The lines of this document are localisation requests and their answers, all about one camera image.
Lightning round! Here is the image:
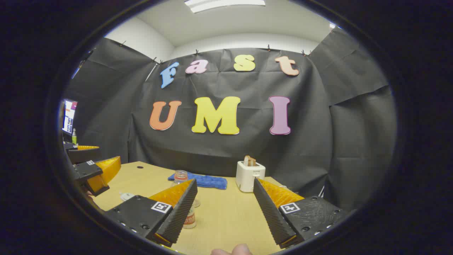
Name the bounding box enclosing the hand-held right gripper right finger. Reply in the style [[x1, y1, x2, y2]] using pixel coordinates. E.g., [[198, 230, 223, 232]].
[[253, 178, 350, 249]]

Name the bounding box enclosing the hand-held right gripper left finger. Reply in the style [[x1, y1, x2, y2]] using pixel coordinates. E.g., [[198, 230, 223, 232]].
[[105, 178, 199, 248]]

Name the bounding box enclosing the clear plastic water bottle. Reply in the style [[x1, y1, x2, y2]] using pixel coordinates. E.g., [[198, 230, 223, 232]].
[[172, 170, 201, 229]]

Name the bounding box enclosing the computer monitor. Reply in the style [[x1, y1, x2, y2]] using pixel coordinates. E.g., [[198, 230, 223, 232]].
[[62, 100, 78, 135]]

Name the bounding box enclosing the blue towel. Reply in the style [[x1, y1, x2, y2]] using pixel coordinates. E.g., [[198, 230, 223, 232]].
[[168, 172, 228, 190]]

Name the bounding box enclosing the white toaster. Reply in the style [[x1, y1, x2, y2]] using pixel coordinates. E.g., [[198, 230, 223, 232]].
[[235, 160, 266, 193]]

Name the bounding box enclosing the black backdrop cloth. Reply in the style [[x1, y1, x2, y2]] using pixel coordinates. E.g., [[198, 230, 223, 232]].
[[62, 28, 397, 213]]

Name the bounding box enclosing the ceiling light panel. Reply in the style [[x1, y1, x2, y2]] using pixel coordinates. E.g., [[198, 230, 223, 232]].
[[184, 0, 266, 14]]

